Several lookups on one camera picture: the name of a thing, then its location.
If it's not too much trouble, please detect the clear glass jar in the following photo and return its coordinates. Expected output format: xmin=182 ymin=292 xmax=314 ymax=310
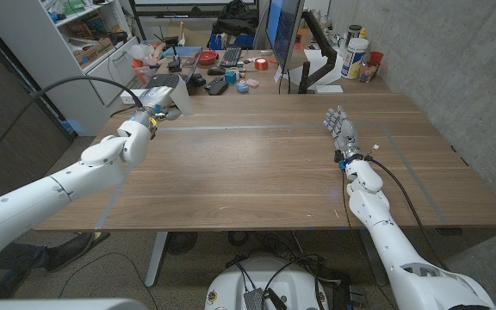
xmin=358 ymin=58 xmax=376 ymax=84

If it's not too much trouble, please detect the computer monitor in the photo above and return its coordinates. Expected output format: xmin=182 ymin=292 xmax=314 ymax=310
xmin=264 ymin=0 xmax=305 ymax=72

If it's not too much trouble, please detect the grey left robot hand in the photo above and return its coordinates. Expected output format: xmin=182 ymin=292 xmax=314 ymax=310
xmin=135 ymin=84 xmax=184 ymax=128

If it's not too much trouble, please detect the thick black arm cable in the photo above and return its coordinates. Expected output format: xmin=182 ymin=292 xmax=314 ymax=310
xmin=362 ymin=144 xmax=450 ymax=272
xmin=0 ymin=76 xmax=146 ymax=173

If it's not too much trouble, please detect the black laptop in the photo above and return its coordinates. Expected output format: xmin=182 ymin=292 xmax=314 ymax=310
xmin=145 ymin=51 xmax=202 ymax=97

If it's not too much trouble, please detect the cardboard box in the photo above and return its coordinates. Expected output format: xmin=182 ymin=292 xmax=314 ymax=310
xmin=74 ymin=37 xmax=115 ymax=65

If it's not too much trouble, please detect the white paper sheet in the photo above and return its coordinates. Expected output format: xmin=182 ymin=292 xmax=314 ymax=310
xmin=302 ymin=47 xmax=346 ymax=86

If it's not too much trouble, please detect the white robot torso base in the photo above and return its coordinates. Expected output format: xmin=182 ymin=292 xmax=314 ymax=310
xmin=204 ymin=257 xmax=330 ymax=310

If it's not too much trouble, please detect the black lid bottle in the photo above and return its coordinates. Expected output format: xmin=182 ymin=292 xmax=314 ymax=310
xmin=345 ymin=24 xmax=363 ymax=48

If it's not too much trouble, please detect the red bowl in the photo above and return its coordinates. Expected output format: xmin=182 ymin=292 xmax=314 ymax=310
xmin=194 ymin=50 xmax=219 ymax=66

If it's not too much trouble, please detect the round black fan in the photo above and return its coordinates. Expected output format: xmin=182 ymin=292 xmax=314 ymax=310
xmin=164 ymin=231 xmax=199 ymax=256

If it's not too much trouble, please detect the dark trouser leg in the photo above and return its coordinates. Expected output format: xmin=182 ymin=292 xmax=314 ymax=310
xmin=0 ymin=240 xmax=58 ymax=301

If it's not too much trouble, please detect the black backpack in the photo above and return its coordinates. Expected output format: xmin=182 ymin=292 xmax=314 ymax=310
xmin=211 ymin=0 xmax=260 ymax=38

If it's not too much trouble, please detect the white plastic bag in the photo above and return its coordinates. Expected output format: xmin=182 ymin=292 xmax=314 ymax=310
xmin=127 ymin=42 xmax=157 ymax=68

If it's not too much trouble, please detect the white power strip box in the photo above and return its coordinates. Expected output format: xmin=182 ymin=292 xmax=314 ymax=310
xmin=120 ymin=88 xmax=148 ymax=106

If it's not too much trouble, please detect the white shelf cabinet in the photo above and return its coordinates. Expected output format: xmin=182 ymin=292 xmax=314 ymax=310
xmin=0 ymin=0 xmax=141 ymax=137

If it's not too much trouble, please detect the flat white box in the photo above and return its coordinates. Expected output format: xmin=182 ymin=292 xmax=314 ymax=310
xmin=315 ymin=84 xmax=344 ymax=95

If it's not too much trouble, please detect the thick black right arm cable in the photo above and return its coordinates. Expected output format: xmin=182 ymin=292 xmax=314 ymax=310
xmin=362 ymin=144 xmax=450 ymax=272

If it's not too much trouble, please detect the white wipes canister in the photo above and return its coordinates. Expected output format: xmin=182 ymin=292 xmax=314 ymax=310
xmin=341 ymin=37 xmax=369 ymax=80

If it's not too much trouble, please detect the black oblong case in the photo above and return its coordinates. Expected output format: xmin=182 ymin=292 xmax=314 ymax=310
xmin=208 ymin=79 xmax=230 ymax=96

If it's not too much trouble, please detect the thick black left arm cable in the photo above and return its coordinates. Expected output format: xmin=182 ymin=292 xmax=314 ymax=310
xmin=0 ymin=76 xmax=146 ymax=173

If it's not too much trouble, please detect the black keyboard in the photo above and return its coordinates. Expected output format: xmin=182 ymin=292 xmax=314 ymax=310
xmin=219 ymin=46 xmax=243 ymax=69

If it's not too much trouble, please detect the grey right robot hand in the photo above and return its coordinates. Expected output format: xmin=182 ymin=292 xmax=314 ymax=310
xmin=323 ymin=105 xmax=363 ymax=161

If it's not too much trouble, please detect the black controller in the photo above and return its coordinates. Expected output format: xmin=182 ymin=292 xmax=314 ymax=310
xmin=189 ymin=72 xmax=208 ymax=89

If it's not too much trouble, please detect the blue storage bin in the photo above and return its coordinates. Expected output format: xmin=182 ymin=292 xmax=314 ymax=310
xmin=208 ymin=33 xmax=256 ymax=51

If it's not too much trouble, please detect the black desk stand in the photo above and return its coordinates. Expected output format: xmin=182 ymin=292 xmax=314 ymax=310
xmin=166 ymin=45 xmax=183 ymax=73

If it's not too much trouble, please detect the black shoe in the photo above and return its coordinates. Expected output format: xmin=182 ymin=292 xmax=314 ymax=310
xmin=44 ymin=231 xmax=112 ymax=273

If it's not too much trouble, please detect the white robot chest cover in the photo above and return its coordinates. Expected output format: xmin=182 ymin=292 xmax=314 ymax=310
xmin=0 ymin=298 xmax=148 ymax=310

